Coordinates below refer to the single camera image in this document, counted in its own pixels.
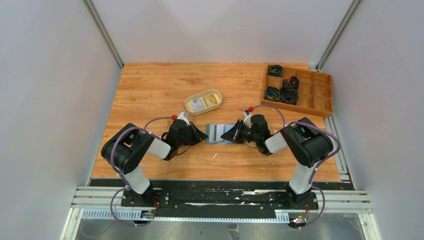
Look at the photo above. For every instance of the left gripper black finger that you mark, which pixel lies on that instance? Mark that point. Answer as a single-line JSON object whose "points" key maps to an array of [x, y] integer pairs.
{"points": [[200, 136], [194, 128]]}

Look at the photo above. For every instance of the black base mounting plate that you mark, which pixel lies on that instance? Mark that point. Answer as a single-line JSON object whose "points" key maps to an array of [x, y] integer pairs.
{"points": [[228, 200]]}

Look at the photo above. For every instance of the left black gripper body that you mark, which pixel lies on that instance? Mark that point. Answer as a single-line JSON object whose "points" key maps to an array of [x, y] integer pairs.
{"points": [[189, 139]]}

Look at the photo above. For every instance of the rolled black belt top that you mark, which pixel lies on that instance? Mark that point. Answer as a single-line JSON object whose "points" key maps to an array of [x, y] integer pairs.
{"points": [[275, 70]]}

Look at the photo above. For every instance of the grey striped credit card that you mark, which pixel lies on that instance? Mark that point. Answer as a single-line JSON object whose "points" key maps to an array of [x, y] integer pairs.
{"points": [[217, 131]]}

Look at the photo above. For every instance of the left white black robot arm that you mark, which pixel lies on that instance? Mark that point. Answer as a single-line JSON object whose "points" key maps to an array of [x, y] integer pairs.
{"points": [[126, 149]]}

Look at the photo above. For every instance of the aluminium rail frame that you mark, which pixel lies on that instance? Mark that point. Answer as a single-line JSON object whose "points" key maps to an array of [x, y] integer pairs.
{"points": [[343, 214]]}

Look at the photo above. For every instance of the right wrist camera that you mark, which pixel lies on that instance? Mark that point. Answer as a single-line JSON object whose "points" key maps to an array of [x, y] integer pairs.
{"points": [[247, 116]]}

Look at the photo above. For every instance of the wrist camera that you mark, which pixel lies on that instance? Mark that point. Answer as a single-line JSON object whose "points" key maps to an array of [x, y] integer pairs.
{"points": [[182, 116], [247, 116]]}

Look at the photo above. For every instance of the cream oval tray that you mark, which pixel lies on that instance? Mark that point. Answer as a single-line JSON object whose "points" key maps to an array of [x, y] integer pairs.
{"points": [[201, 95]]}

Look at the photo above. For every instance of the rolled black belt large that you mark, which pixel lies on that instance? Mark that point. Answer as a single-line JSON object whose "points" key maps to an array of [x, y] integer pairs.
{"points": [[289, 96]]}

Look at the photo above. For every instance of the wooden compartment organizer box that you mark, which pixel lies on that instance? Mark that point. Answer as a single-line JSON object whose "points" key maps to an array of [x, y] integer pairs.
{"points": [[315, 91]]}

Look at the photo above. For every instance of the blue leather card holder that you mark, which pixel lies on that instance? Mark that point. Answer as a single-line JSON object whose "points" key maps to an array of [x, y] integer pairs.
{"points": [[209, 133]]}

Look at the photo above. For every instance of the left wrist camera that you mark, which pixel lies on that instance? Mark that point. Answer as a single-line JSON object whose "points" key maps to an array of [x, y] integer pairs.
{"points": [[182, 116]]}

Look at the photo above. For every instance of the rolled dark belt left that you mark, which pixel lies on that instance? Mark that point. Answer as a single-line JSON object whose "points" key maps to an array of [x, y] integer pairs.
{"points": [[272, 93]]}

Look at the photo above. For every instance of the rolled black belt middle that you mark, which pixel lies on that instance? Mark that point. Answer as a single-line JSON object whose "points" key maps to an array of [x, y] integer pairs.
{"points": [[291, 82]]}

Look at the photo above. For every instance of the white card in tray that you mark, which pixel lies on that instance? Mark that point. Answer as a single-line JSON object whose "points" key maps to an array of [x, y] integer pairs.
{"points": [[197, 105]]}

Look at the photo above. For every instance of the yellow card in tray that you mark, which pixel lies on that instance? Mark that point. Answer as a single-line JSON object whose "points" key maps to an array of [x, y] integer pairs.
{"points": [[210, 100]]}

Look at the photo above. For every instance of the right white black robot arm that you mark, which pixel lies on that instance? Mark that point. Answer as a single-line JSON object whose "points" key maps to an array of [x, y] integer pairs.
{"points": [[308, 144]]}

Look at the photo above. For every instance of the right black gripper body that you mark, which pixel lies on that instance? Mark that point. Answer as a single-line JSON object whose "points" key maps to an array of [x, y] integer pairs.
{"points": [[247, 133]]}

